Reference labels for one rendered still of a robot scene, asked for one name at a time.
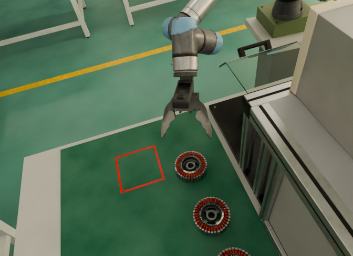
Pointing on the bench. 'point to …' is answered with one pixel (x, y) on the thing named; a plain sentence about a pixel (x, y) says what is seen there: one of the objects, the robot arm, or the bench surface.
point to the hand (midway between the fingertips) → (186, 139)
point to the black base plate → (236, 132)
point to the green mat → (152, 196)
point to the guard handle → (254, 47)
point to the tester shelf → (307, 160)
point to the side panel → (290, 220)
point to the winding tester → (328, 68)
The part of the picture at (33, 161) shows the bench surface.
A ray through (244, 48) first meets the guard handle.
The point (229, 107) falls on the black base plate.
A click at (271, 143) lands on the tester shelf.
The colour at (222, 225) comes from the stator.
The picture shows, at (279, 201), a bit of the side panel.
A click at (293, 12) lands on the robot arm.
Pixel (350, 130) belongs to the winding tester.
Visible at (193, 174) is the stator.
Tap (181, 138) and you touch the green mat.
